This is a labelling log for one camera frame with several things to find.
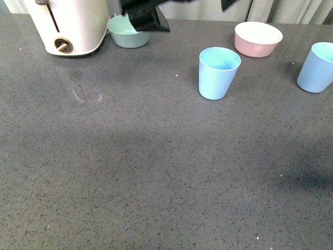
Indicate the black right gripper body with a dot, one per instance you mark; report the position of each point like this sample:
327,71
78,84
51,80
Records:
225,4

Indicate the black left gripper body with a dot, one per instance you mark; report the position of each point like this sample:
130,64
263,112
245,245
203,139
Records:
145,15

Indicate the light blue cup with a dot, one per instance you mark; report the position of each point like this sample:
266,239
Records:
316,73

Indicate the green bowl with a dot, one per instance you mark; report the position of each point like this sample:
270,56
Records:
124,34

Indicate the pink bowl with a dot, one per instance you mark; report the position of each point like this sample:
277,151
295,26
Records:
256,39

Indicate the white toaster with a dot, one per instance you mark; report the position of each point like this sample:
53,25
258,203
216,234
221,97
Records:
70,28

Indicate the grey curtain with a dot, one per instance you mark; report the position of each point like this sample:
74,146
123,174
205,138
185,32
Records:
288,12

